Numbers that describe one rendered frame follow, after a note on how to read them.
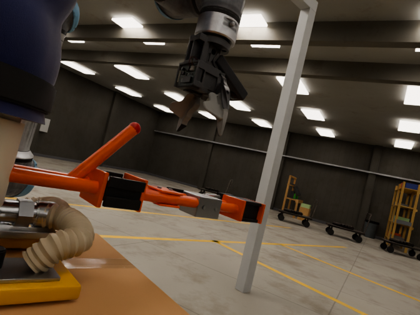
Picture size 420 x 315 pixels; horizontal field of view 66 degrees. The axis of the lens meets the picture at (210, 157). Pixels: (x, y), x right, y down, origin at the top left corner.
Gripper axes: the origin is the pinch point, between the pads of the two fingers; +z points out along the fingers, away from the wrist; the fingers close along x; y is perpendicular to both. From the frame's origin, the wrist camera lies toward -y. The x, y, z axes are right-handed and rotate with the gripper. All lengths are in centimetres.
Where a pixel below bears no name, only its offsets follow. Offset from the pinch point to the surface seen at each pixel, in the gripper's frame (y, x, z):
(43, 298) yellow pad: 28.9, 15.4, 26.5
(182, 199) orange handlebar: 3.0, 3.3, 13.8
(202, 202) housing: -2.6, 3.3, 13.8
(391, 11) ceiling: -404, -156, -275
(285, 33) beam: -371, -312, -254
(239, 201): -14.3, 2.9, 12.4
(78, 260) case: 19.4, 0.1, 27.6
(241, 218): -14.7, 4.3, 16.1
